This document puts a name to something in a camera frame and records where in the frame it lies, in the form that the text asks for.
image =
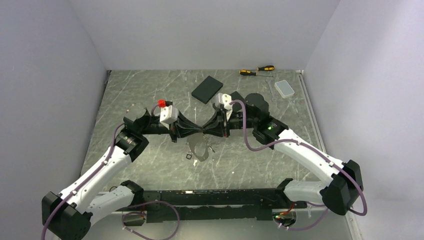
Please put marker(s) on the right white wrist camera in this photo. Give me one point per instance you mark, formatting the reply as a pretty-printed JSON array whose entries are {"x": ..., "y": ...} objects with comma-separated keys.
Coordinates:
[{"x": 224, "y": 100}]

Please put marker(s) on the large metal keyring with keys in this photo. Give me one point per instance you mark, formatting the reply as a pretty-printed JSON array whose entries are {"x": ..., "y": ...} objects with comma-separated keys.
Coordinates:
[{"x": 199, "y": 146}]

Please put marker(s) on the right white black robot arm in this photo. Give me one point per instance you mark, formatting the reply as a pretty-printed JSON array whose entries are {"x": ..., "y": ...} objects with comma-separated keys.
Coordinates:
[{"x": 340, "y": 186}]

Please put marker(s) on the black base frame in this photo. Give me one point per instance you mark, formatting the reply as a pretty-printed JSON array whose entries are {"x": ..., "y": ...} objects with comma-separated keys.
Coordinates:
[{"x": 261, "y": 204}]

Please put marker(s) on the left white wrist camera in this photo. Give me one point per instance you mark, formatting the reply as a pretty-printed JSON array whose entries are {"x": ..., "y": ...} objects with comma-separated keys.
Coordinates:
[{"x": 168, "y": 112}]

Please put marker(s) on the translucent white plastic case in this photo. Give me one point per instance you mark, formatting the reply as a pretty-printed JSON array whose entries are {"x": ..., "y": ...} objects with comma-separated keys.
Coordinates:
[{"x": 284, "y": 89}]

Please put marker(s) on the orange black screwdriver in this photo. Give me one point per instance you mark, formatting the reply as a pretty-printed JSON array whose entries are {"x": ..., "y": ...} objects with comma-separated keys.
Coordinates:
[
  {"x": 244, "y": 72},
  {"x": 267, "y": 68}
]

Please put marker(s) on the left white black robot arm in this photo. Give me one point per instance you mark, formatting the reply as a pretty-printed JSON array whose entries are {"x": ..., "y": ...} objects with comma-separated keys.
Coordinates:
[{"x": 71, "y": 213}]

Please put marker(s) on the black box with label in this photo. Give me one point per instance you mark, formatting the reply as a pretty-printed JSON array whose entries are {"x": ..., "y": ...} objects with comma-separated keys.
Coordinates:
[{"x": 237, "y": 96}]

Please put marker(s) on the plain black box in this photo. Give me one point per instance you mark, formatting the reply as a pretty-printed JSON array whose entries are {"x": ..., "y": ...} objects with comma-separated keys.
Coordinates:
[{"x": 207, "y": 89}]

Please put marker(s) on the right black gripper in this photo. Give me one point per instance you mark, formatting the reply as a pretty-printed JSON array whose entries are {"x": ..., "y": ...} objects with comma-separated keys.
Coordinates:
[{"x": 217, "y": 123}]

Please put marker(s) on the lower orange black screwdriver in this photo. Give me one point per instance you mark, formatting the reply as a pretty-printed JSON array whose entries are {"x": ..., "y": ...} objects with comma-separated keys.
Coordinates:
[{"x": 244, "y": 72}]

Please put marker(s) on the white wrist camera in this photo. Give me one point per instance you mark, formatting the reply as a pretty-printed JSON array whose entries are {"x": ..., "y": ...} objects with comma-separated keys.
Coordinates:
[
  {"x": 224, "y": 100},
  {"x": 168, "y": 112}
]

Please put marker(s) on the upper orange black screwdriver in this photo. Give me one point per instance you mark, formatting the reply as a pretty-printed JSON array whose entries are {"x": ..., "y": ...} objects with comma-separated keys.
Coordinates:
[{"x": 267, "y": 68}]

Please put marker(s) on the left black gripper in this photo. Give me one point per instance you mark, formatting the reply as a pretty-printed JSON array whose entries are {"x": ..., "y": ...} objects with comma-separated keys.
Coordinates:
[{"x": 174, "y": 129}]

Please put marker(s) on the small silver wrench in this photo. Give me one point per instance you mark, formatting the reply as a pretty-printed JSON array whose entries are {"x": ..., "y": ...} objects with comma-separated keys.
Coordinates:
[{"x": 271, "y": 89}]

